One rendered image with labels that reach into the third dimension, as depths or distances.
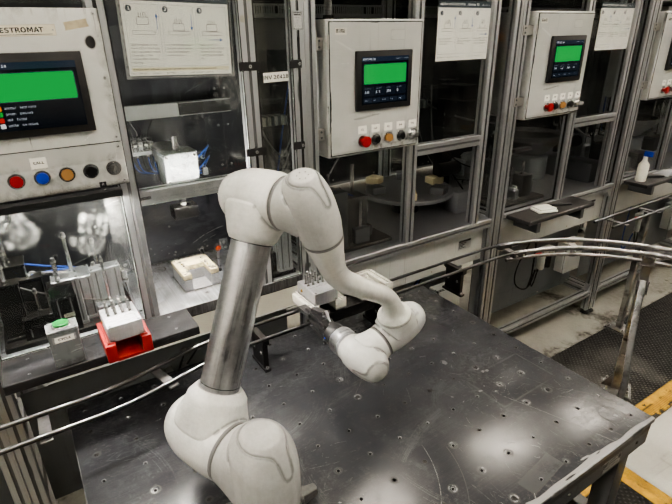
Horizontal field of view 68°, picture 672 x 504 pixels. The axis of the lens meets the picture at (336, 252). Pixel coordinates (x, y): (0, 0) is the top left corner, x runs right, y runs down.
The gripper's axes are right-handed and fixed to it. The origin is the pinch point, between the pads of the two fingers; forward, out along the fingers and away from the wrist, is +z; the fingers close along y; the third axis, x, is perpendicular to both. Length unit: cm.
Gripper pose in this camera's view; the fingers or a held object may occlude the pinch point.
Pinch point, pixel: (306, 311)
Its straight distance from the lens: 174.9
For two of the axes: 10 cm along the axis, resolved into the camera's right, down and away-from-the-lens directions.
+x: -8.4, 2.3, -5.0
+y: -0.1, -9.1, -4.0
